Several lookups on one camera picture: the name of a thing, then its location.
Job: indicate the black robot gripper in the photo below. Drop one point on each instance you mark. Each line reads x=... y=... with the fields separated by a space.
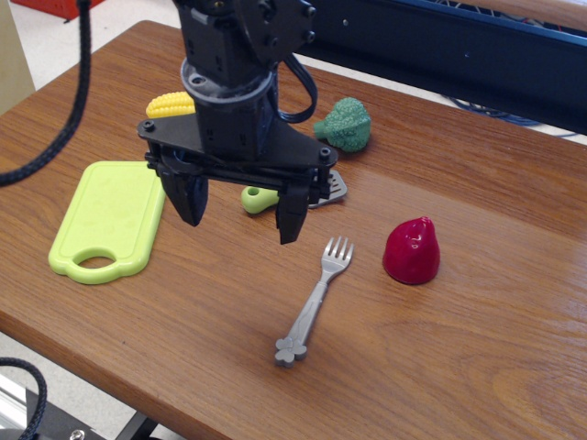
x=235 y=135

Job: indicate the green handled grey spatula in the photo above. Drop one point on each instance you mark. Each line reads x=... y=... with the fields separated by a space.
x=255 y=200

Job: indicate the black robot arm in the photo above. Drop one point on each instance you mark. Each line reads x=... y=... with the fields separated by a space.
x=232 y=41

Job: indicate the lime green cutting board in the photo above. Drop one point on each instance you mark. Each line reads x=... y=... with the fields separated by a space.
x=110 y=226

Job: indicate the grey plastic toy fork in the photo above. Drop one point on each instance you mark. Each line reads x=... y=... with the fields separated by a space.
x=335 y=260

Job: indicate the yellow toy corn cob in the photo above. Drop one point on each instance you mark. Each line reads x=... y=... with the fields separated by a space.
x=171 y=104

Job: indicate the green toy broccoli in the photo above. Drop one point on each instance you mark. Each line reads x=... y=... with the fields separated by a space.
x=346 y=127

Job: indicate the red toy strawberry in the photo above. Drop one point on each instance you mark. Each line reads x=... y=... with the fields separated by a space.
x=412 y=254

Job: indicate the red box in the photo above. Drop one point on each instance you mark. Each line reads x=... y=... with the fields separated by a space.
x=66 y=9

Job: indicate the black metal table bracket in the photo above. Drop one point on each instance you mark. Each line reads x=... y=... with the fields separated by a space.
x=58 y=424

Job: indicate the dark blue metal frame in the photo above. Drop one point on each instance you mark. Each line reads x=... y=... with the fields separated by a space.
x=468 y=53

